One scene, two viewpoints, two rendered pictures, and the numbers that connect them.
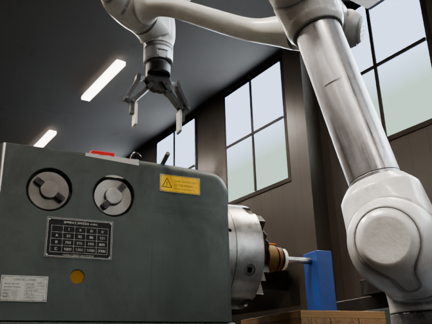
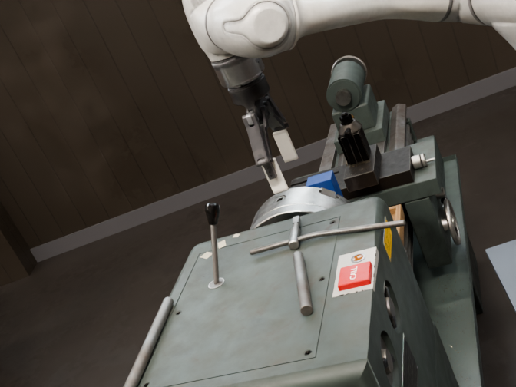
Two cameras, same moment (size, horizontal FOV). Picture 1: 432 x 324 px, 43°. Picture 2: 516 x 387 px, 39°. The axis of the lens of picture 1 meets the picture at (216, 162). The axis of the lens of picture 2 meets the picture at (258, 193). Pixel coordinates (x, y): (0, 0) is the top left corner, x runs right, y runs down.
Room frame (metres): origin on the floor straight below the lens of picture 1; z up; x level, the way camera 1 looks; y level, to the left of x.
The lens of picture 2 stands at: (0.51, 1.13, 1.96)
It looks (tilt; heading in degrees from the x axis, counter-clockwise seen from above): 23 degrees down; 317
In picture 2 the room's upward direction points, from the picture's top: 25 degrees counter-clockwise
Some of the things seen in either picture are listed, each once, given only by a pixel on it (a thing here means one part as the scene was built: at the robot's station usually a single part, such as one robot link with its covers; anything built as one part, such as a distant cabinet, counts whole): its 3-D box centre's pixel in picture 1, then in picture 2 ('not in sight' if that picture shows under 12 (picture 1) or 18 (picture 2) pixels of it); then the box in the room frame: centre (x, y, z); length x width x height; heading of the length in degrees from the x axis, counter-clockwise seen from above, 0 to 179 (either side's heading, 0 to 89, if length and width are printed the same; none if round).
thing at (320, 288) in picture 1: (319, 287); (332, 210); (1.81, -0.33, 1.00); 0.08 x 0.06 x 0.23; 25
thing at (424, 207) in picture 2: not in sight; (433, 211); (1.73, -0.71, 0.73); 0.27 x 0.12 x 0.27; 115
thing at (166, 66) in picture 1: (157, 78); (254, 100); (1.44, 0.17, 1.58); 0.08 x 0.07 x 0.09; 115
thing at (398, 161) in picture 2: (389, 303); (349, 180); (1.91, -0.58, 0.95); 0.43 x 0.18 x 0.04; 25
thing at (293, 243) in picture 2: not in sight; (295, 231); (1.49, 0.16, 1.27); 0.12 x 0.02 x 0.02; 120
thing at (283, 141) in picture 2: (179, 122); (285, 146); (1.47, 0.11, 1.45); 0.03 x 0.01 x 0.07; 25
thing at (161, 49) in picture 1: (158, 56); (239, 66); (1.44, 0.17, 1.65); 0.09 x 0.09 x 0.06
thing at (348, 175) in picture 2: (394, 287); (362, 167); (1.84, -0.58, 1.00); 0.20 x 0.10 x 0.05; 115
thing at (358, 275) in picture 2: (100, 159); (355, 277); (1.27, 0.29, 1.26); 0.06 x 0.06 x 0.02; 25
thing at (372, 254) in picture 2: (108, 171); (359, 282); (1.28, 0.27, 1.23); 0.13 x 0.08 x 0.06; 115
